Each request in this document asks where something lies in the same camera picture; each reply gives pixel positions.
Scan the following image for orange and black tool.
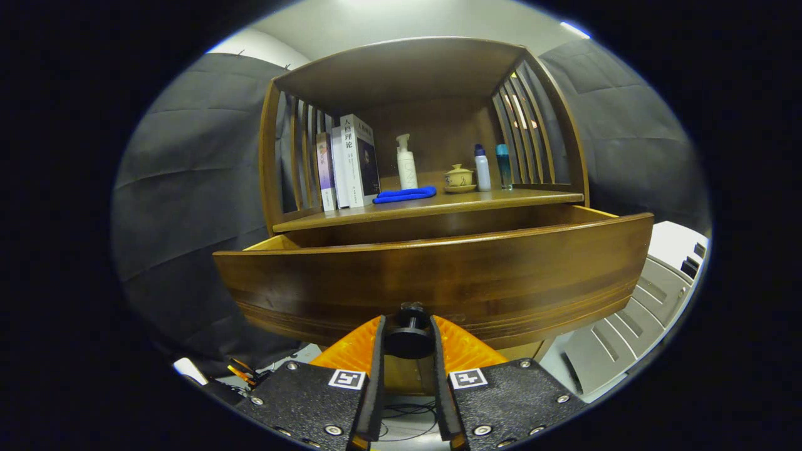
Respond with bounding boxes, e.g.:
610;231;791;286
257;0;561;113
227;358;259;387

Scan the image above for wooden countertop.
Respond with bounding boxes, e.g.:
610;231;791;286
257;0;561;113
273;188;585;234

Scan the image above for yellow lidded teacup with saucer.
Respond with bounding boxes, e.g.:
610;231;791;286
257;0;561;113
444;163;477;194

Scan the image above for white plastic storage unit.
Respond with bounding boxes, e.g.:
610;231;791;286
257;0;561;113
540;220;711;403

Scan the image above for clear blue bottle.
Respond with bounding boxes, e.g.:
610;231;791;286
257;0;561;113
496;144;513;191

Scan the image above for white book with dark portrait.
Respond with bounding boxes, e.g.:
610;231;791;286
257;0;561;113
340;114;382;209

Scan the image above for white bottle with blue cap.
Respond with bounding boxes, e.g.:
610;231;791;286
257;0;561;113
474;144;492;192

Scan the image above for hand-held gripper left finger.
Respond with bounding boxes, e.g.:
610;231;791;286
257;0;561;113
235;315;386;451

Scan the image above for white pump bottle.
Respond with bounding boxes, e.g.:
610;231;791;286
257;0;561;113
396;133;419;190

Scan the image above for blue folded cloth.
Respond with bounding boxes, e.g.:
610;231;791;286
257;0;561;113
373;185;438;205

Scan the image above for brown wooden drawer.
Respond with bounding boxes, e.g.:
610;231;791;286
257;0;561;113
212;205;655;350

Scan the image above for purple book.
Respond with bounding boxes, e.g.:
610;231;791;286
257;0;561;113
316;132;337;212

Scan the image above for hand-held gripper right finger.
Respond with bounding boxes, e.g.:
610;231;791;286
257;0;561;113
429;315;588;451

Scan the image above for black drawer knob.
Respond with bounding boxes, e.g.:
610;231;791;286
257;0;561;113
383;302;435;360

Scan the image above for brown wooden cabinet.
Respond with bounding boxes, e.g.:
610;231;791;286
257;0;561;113
259;36;591;397

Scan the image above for black floor cables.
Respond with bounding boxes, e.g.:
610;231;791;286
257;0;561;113
379;401;439;442

